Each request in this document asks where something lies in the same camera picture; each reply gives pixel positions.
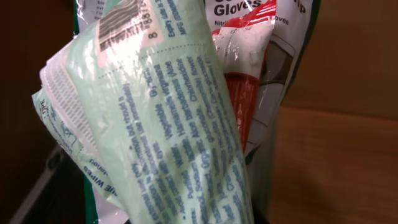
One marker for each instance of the light green wipes pack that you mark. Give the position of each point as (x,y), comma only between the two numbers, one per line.
(80,102)

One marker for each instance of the green gloves package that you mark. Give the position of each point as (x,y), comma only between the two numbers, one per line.
(259,45)

